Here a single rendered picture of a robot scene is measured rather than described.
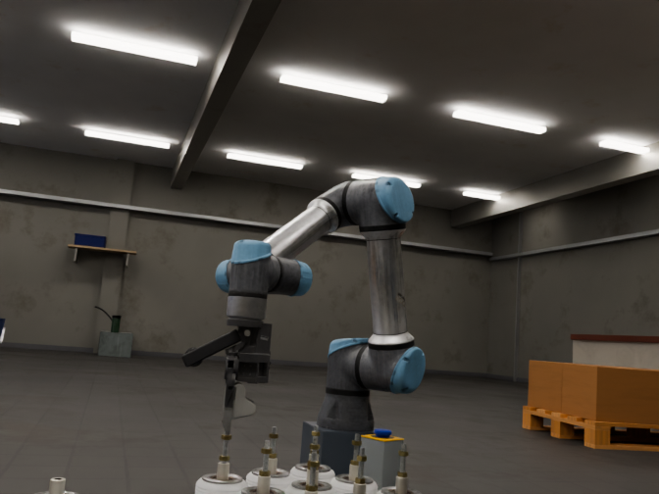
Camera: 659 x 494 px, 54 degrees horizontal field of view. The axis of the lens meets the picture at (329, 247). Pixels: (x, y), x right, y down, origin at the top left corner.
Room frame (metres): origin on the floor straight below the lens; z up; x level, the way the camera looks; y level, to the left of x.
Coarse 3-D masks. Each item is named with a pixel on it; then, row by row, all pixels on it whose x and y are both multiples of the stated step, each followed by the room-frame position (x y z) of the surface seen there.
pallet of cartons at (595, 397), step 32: (544, 384) 4.57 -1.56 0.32; (576, 384) 4.20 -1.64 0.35; (608, 384) 3.99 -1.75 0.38; (640, 384) 4.03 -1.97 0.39; (544, 416) 4.49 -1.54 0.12; (576, 416) 4.20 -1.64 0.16; (608, 416) 3.99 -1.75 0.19; (640, 416) 4.03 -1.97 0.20; (608, 448) 3.97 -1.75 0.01; (640, 448) 4.02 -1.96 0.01
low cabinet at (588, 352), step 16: (576, 336) 7.36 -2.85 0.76; (592, 336) 7.10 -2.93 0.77; (608, 336) 6.88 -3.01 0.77; (624, 336) 6.66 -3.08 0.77; (640, 336) 6.45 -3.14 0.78; (656, 336) 6.27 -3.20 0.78; (576, 352) 7.41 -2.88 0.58; (592, 352) 7.16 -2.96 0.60; (608, 352) 6.93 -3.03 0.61; (624, 352) 6.72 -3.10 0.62; (640, 352) 6.51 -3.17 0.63; (656, 352) 6.32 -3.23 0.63; (640, 368) 6.50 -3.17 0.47; (656, 368) 6.32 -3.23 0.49
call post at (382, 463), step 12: (372, 444) 1.49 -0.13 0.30; (384, 444) 1.47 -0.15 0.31; (396, 444) 1.50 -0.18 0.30; (372, 456) 1.49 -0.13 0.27; (384, 456) 1.47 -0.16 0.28; (396, 456) 1.50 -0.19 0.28; (372, 468) 1.49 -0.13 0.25; (384, 468) 1.47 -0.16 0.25; (396, 468) 1.50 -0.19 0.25; (384, 480) 1.47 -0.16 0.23
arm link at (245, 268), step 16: (240, 240) 1.24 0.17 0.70; (256, 240) 1.23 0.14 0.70; (240, 256) 1.23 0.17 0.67; (256, 256) 1.23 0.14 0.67; (272, 256) 1.28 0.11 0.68; (240, 272) 1.23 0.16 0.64; (256, 272) 1.23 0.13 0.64; (272, 272) 1.26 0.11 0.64; (240, 288) 1.23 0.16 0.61; (256, 288) 1.23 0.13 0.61; (272, 288) 1.28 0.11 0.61
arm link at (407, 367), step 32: (352, 192) 1.57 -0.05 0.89; (384, 192) 1.51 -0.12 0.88; (384, 224) 1.54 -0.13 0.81; (384, 256) 1.57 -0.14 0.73; (384, 288) 1.58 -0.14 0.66; (384, 320) 1.60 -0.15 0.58; (384, 352) 1.60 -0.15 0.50; (416, 352) 1.61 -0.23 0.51; (384, 384) 1.62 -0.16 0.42; (416, 384) 1.64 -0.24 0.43
